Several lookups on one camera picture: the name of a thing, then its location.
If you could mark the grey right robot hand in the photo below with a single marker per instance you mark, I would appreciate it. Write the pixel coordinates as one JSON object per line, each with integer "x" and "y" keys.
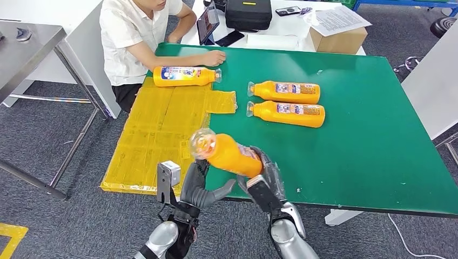
{"x": 273, "y": 171}

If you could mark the person's left hand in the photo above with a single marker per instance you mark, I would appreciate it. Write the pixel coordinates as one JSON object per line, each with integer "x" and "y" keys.
{"x": 173, "y": 38}

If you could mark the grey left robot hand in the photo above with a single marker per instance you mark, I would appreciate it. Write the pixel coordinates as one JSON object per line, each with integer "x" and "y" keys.
{"x": 196, "y": 193}

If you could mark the person's right hand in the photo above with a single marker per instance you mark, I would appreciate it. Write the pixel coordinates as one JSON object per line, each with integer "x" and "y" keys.
{"x": 214, "y": 59}

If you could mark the orange detergent bottle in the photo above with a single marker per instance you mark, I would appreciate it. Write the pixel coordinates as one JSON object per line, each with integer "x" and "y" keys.
{"x": 200, "y": 78}
{"x": 266, "y": 113}
{"x": 229, "y": 155}
{"x": 266, "y": 91}

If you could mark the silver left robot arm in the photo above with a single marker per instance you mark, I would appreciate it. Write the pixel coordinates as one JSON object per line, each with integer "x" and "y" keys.
{"x": 161, "y": 236}

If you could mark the person's right forearm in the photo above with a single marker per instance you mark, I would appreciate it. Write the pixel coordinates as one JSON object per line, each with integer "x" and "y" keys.
{"x": 175, "y": 61}

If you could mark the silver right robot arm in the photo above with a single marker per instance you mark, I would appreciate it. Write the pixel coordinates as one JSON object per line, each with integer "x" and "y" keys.
{"x": 290, "y": 239}

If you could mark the person's left forearm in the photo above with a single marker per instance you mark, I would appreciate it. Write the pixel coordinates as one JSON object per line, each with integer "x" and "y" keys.
{"x": 185, "y": 22}

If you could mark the black smartphone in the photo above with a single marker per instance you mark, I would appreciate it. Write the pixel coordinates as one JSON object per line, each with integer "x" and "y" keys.
{"x": 230, "y": 38}

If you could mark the black tablet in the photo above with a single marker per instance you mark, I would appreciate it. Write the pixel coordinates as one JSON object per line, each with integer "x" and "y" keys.
{"x": 208, "y": 23}

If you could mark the person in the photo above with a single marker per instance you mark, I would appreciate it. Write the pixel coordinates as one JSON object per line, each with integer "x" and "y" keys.
{"x": 128, "y": 43}

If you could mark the black carrying case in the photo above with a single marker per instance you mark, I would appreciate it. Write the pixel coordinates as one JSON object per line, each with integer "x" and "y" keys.
{"x": 248, "y": 16}

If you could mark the yellow taped cardboard mat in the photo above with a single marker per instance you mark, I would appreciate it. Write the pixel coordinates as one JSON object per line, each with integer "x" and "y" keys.
{"x": 157, "y": 136}

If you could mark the white table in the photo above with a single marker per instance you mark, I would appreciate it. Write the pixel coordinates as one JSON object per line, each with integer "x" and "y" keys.
{"x": 286, "y": 26}

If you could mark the white table leg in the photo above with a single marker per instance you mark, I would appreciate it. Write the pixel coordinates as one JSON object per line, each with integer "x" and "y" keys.
{"x": 339, "y": 217}

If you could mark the black handheld device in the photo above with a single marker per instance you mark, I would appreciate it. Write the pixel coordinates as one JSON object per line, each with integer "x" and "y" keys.
{"x": 288, "y": 11}

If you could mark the clear plastic bag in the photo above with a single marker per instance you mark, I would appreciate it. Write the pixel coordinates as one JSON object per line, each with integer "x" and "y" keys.
{"x": 306, "y": 11}

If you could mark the brown cardboard box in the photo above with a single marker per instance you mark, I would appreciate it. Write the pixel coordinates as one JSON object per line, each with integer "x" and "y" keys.
{"x": 338, "y": 42}

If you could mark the printed paper sheet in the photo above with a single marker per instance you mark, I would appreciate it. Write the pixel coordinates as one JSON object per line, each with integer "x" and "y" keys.
{"x": 338, "y": 20}

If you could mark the small metal part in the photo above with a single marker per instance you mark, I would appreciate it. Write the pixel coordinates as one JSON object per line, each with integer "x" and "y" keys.
{"x": 23, "y": 34}

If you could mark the stainless steel table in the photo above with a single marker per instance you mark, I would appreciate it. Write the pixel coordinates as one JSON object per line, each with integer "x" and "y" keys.
{"x": 21, "y": 57}

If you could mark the white board panel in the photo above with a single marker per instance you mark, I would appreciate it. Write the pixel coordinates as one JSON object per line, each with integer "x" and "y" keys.
{"x": 434, "y": 89}

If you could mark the blue metal rack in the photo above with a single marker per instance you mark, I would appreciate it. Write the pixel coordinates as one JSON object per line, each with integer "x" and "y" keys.
{"x": 393, "y": 3}

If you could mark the black round stool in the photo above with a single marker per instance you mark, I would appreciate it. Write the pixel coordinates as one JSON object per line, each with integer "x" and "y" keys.
{"x": 443, "y": 26}

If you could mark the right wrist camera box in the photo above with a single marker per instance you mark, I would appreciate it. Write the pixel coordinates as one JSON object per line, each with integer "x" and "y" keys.
{"x": 266, "y": 196}

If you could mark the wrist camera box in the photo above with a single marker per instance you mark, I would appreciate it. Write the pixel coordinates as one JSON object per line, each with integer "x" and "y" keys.
{"x": 266, "y": 196}
{"x": 168, "y": 175}

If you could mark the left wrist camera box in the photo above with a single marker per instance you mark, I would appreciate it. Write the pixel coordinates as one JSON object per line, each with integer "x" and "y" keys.
{"x": 168, "y": 175}

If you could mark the metal frame legs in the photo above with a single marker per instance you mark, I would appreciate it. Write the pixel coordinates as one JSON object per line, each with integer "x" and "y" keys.
{"x": 451, "y": 151}

